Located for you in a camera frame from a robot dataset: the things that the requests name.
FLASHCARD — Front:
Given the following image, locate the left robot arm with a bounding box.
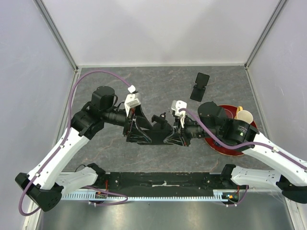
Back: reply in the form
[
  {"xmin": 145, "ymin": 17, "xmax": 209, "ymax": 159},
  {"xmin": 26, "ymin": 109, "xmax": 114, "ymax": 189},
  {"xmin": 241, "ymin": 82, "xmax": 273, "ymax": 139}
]
[{"xmin": 15, "ymin": 85, "xmax": 141, "ymax": 216}]

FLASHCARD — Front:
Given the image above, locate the black folding phone stand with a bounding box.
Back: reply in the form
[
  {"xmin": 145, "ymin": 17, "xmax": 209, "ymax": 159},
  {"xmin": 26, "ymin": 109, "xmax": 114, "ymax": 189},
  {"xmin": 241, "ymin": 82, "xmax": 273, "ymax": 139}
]
[{"xmin": 190, "ymin": 72, "xmax": 210, "ymax": 102}]

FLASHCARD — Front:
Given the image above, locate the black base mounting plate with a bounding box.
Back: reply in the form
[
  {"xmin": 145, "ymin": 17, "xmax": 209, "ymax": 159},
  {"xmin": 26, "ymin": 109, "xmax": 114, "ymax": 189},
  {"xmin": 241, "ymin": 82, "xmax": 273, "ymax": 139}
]
[{"xmin": 94, "ymin": 172, "xmax": 236, "ymax": 191}]

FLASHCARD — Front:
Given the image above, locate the aluminium frame post right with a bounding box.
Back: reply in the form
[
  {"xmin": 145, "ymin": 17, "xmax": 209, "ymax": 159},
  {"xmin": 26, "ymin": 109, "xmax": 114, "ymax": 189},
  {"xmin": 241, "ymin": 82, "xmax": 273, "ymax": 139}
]
[{"xmin": 244, "ymin": 0, "xmax": 288, "ymax": 70}]

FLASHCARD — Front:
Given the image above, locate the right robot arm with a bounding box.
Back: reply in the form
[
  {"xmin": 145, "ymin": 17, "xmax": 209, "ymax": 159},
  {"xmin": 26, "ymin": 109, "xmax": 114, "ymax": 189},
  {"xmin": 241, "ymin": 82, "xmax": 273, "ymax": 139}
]
[{"xmin": 171, "ymin": 100, "xmax": 307, "ymax": 204}]

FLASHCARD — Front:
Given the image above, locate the red round tray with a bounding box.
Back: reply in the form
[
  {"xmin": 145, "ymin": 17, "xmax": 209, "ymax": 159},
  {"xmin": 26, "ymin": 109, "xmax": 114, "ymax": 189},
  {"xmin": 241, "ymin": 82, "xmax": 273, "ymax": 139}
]
[{"xmin": 203, "ymin": 104, "xmax": 259, "ymax": 157}]

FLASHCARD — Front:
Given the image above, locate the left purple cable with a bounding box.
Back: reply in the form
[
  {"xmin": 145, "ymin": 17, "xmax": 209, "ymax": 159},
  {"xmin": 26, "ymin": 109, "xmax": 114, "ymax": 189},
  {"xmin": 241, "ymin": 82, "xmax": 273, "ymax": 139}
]
[{"xmin": 18, "ymin": 69, "xmax": 135, "ymax": 217}]

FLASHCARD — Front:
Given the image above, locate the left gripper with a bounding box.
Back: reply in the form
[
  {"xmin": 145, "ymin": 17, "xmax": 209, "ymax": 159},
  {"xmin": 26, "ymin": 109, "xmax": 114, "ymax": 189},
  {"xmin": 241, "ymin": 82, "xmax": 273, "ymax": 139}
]
[{"xmin": 103, "ymin": 104, "xmax": 154, "ymax": 143}]

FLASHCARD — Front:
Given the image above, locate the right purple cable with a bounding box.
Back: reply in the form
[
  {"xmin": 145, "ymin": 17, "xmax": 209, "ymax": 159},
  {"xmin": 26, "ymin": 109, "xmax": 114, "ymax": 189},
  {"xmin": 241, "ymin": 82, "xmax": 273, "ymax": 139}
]
[{"xmin": 176, "ymin": 107, "xmax": 307, "ymax": 208}]

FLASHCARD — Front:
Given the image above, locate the slotted cable duct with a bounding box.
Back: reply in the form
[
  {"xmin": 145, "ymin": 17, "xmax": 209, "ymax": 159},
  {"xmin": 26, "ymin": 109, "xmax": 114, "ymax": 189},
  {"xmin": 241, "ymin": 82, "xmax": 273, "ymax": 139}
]
[{"xmin": 61, "ymin": 189, "xmax": 229, "ymax": 202}]

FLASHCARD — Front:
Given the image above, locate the purple cable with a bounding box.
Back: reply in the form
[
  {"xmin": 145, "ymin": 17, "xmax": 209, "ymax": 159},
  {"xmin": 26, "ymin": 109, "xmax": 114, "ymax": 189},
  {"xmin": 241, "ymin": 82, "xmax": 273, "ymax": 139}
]
[
  {"xmin": 176, "ymin": 107, "xmax": 307, "ymax": 208},
  {"xmin": 18, "ymin": 69, "xmax": 135, "ymax": 217}
]

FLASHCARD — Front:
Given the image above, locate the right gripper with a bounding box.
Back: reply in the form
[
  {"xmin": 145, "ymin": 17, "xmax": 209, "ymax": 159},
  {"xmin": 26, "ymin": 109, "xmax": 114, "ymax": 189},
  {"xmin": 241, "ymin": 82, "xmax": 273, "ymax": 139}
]
[{"xmin": 164, "ymin": 113, "xmax": 220, "ymax": 147}]

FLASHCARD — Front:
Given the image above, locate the yellow mug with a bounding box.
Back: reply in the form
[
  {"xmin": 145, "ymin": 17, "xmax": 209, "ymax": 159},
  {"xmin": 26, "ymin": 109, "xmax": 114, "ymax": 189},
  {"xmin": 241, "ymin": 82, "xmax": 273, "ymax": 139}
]
[{"xmin": 235, "ymin": 106, "xmax": 254, "ymax": 124}]

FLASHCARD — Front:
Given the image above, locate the black phone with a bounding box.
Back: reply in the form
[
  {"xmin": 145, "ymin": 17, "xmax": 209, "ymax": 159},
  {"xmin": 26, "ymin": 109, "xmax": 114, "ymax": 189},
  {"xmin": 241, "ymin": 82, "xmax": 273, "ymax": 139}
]
[{"xmin": 141, "ymin": 129, "xmax": 172, "ymax": 146}]

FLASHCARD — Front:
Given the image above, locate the round base phone stand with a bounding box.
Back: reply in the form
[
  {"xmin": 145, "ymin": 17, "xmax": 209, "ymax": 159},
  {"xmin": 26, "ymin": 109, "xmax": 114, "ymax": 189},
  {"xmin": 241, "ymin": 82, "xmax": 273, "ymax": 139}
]
[{"xmin": 151, "ymin": 113, "xmax": 168, "ymax": 130}]

